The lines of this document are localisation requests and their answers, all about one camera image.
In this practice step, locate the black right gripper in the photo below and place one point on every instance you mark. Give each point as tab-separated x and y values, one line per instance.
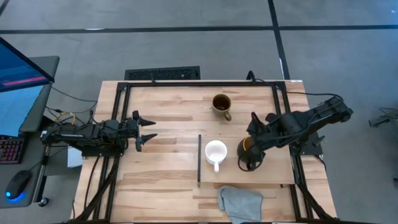
261	133

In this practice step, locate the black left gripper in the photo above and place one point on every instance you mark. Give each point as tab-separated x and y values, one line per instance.
131	132

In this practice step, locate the black mug with yellow inside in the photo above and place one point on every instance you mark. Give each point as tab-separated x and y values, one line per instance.
244	154

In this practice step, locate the white ceramic mug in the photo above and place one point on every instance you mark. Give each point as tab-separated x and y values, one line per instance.
216	152

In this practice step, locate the green and yellow glazed mug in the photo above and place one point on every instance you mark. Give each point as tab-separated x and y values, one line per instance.
221	104

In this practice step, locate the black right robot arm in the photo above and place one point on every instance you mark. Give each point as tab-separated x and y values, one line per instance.
311	119

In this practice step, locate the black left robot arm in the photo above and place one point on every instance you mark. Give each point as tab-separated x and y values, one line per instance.
90	137

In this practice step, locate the black shelf leg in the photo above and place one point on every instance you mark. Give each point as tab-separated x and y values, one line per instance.
199	158

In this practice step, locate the grey terry cloth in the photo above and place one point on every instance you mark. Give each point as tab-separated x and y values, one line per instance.
241	203

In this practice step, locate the black floor vent grille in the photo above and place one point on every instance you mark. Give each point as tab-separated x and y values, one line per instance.
161	73

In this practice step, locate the white box under table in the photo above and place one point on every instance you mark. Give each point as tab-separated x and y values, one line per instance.
74	157

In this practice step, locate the grey side desk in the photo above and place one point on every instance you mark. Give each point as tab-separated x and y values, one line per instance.
34	161

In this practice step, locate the black caster wheel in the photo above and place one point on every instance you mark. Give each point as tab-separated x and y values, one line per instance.
43	202

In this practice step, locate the computer monitor with blue screen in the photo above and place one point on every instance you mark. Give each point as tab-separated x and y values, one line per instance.
18	93

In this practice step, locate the black floor stand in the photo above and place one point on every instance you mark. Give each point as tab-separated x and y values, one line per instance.
384	118

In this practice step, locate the backlit keyboard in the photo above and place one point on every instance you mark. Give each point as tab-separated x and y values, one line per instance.
11	149

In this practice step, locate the black computer mouse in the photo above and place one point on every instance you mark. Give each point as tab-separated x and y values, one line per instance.
18	184

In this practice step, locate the black aluminium table frame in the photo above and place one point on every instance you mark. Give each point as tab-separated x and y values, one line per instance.
202	84

